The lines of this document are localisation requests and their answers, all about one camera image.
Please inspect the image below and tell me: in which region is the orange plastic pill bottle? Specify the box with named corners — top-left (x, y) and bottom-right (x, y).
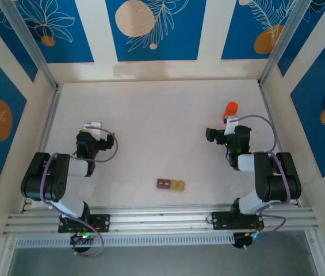
top-left (221, 102), bottom-right (239, 123)

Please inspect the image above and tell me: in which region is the maroon and yellow pill organizer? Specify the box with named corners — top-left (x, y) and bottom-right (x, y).
top-left (156, 178), bottom-right (186, 193)

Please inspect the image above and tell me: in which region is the black base connector board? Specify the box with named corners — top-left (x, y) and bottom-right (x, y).
top-left (233, 229), bottom-right (263, 250)
top-left (70, 232), bottom-right (94, 245)

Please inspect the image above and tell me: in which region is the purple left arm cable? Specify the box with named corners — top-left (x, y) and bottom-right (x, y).
top-left (40, 128), bottom-right (119, 258)

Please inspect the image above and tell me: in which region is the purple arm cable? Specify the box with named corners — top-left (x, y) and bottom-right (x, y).
top-left (227, 114), bottom-right (292, 251)
top-left (40, 128), bottom-right (119, 258)

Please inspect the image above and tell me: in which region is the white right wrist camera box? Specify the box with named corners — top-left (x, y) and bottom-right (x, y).
top-left (224, 114), bottom-right (240, 135)

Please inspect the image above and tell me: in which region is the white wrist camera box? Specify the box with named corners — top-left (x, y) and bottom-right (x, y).
top-left (224, 114), bottom-right (240, 135)
top-left (83, 121), bottom-right (105, 136)

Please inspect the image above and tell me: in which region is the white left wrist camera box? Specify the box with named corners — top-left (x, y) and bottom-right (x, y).
top-left (83, 121), bottom-right (105, 136)

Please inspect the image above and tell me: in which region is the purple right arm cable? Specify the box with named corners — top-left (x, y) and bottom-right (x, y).
top-left (227, 114), bottom-right (292, 251)

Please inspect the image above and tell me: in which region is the aluminium table side rail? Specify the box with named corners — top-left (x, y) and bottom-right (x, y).
top-left (257, 82), bottom-right (301, 207)
top-left (20, 83), bottom-right (63, 214)

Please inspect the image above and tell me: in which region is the aluminium frame beam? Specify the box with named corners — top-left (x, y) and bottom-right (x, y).
top-left (2, 204), bottom-right (320, 237)

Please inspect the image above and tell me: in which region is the white slotted cable duct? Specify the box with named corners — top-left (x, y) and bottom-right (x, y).
top-left (14, 234), bottom-right (235, 248)

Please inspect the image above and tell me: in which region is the aluminium frame post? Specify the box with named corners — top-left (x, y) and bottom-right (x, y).
top-left (0, 0), bottom-right (59, 90)
top-left (258, 0), bottom-right (321, 87)

